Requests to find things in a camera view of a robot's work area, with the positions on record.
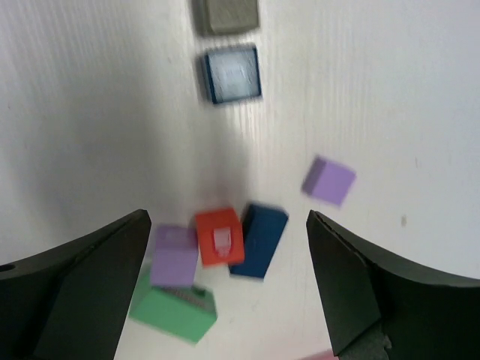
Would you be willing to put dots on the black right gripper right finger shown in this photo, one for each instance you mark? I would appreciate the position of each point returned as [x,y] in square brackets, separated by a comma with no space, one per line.
[378,305]

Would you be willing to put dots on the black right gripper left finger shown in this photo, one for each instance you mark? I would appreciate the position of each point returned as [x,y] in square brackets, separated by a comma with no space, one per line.
[71,301]

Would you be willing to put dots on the pink plastic bin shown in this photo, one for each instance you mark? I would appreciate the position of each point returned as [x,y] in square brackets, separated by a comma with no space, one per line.
[324,355]

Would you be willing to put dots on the purple wooden cube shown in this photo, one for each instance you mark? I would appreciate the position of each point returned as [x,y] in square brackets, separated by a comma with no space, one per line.
[328,181]
[175,256]

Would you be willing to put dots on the small dark blue cube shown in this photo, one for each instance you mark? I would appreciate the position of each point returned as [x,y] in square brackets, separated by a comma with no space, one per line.
[230,74]

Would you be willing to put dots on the olive wooden cube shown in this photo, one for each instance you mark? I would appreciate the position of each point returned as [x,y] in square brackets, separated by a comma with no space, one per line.
[225,17]

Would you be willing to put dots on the green wooden block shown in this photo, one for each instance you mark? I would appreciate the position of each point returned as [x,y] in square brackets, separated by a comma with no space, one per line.
[185,312]

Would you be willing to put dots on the long dark blue block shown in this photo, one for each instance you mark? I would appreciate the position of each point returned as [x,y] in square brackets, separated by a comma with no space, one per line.
[263,226]

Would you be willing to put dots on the red wooden cube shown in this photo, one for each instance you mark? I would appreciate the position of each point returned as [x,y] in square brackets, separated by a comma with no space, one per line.
[220,237]

